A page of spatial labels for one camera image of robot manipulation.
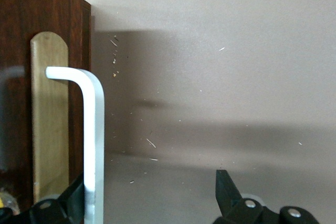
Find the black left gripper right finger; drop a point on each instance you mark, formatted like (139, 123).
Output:
(236, 208)

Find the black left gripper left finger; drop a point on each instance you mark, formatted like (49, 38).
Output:
(60, 211)

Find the brown table cover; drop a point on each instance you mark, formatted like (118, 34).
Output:
(210, 51)

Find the dark brown wooden cabinet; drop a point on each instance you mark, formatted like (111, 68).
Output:
(86, 51)

